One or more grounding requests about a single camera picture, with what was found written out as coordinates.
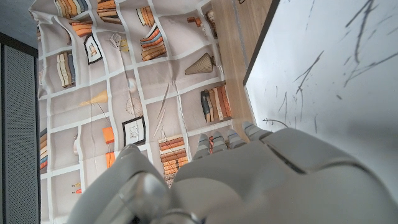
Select printed bookshelf backdrop cloth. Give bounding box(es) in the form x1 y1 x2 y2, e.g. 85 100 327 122
29 0 249 224

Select dark perforated wall panel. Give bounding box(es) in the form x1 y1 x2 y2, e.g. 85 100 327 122
0 32 41 224

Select grey tape line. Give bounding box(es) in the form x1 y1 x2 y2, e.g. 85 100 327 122
231 0 249 69

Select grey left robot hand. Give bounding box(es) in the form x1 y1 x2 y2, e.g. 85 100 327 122
67 121 398 224

